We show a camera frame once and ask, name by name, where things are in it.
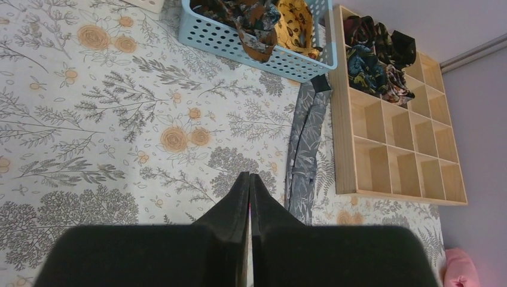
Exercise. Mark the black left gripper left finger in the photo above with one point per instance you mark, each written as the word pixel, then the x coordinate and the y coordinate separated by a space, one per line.
pixel 212 251

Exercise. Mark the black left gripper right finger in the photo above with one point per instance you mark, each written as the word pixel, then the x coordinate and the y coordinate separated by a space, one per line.
pixel 287 252

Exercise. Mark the grey leaf pattern tie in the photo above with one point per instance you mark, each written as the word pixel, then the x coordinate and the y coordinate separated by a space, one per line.
pixel 301 168

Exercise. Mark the wooden compartment tray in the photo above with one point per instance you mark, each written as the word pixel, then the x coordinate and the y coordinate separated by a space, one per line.
pixel 384 150

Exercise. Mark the pink cloth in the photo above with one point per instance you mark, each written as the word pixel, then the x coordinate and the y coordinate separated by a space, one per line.
pixel 460 269

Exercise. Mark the rolled multicolour tie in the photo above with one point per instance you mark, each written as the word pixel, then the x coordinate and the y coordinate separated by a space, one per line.
pixel 397 91

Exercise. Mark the rolled navy blue tie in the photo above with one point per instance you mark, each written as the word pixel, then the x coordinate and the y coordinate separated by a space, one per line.
pixel 365 72

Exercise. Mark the light blue plastic basket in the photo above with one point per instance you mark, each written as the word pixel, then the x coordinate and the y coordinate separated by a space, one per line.
pixel 214 37

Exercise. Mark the yellow patterned tie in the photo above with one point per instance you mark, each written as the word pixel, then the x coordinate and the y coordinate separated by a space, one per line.
pixel 295 27

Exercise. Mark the rolled black tie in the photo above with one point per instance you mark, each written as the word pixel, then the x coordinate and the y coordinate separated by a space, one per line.
pixel 397 49

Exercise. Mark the orange floral tie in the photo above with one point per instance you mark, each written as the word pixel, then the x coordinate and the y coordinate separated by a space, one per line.
pixel 254 21

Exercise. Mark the rolled dark red tie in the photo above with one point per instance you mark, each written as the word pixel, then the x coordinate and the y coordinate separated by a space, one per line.
pixel 359 31

